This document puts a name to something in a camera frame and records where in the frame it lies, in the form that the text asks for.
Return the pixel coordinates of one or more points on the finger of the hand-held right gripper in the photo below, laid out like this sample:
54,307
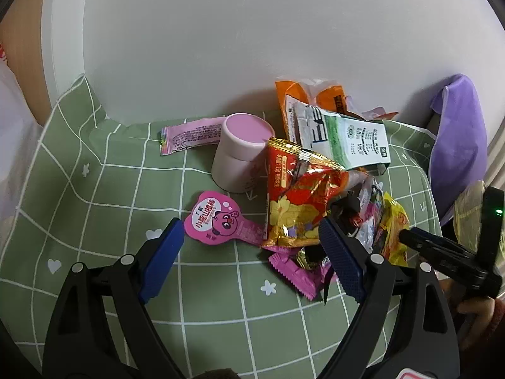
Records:
442,252

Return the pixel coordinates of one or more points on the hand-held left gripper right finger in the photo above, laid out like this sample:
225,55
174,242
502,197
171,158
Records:
343,260

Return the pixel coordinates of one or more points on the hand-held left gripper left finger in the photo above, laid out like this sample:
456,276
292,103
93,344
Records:
158,260

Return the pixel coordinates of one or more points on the yellow black snack packet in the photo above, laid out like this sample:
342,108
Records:
394,221

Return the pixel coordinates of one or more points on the clear pink printed packet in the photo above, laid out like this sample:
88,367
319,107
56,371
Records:
371,205

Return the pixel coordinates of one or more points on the person's right forearm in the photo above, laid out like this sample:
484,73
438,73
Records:
499,323

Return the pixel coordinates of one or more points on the person's right hand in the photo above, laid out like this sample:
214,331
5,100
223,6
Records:
477,310

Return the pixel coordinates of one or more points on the yellow mesh cloth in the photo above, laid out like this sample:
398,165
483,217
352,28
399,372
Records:
467,205

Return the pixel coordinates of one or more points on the magenta zigzag-edged wrapper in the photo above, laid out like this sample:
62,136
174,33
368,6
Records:
292,272

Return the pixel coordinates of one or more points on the striped beige curtain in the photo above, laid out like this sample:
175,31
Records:
498,158

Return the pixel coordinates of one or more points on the green checked bed sheet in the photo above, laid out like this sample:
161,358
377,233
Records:
118,205

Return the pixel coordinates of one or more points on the pink bear-shaped wrapper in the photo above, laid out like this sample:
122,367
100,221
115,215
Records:
221,221

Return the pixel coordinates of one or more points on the red gold snack packet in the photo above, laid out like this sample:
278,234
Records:
292,205

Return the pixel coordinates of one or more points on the purple cloth bag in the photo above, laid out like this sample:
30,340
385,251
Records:
457,146

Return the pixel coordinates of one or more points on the white green sachet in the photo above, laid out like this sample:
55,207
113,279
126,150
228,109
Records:
355,142

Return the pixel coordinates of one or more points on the pink long wrapper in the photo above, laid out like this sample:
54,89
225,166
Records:
189,134

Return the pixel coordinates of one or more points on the pink round jar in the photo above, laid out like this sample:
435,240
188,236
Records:
236,154

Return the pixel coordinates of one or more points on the pale pink packet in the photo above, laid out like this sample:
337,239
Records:
374,115

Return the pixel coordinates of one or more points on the orange snack packet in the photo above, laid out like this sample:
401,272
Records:
303,90

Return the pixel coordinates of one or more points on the white plastic bag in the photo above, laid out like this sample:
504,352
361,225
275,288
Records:
15,146

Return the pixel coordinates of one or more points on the tan wooden board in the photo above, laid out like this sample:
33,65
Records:
27,59

